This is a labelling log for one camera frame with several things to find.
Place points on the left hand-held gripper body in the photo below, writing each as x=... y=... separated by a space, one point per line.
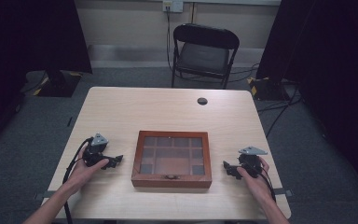
x=93 y=152

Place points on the wooden glass-lid display box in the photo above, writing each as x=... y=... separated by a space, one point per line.
x=172 y=159

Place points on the black curtain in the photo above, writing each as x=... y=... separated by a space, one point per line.
x=329 y=77
x=18 y=62

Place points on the black stand base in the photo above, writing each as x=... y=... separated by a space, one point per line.
x=265 y=87
x=59 y=82

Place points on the black folding chair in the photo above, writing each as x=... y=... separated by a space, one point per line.
x=204 y=53

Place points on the white wall socket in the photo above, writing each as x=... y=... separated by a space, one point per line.
x=173 y=6

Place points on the person's left hand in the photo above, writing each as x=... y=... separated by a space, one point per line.
x=85 y=170

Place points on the person's right hand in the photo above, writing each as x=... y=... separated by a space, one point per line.
x=256 y=181

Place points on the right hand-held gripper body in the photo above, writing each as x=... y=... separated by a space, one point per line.
x=250 y=161

